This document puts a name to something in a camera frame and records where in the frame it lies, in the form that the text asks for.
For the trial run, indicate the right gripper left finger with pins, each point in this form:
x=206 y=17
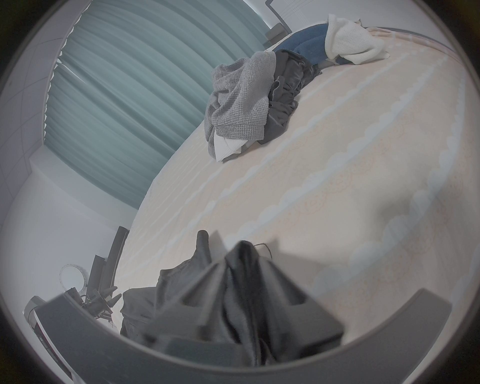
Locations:
x=187 y=315

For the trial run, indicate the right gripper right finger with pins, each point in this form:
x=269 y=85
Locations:
x=300 y=322

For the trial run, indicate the bed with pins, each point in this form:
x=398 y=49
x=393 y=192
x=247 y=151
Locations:
x=356 y=168

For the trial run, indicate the round white mirror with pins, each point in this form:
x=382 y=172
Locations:
x=73 y=277

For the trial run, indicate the grey waffle garment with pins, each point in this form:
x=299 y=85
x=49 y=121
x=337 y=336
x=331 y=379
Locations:
x=240 y=101

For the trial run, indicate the white garment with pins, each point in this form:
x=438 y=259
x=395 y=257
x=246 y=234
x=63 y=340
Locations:
x=352 y=41

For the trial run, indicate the blue garment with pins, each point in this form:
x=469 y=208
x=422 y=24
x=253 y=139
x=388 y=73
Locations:
x=305 y=45

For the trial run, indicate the dark grey wrinkled garment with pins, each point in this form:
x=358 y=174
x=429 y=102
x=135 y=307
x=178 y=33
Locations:
x=288 y=90

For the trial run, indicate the dark grey padded chair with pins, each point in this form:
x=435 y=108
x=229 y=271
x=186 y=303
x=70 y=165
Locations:
x=110 y=258

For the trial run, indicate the blue-green curtain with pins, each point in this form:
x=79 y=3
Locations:
x=131 y=101

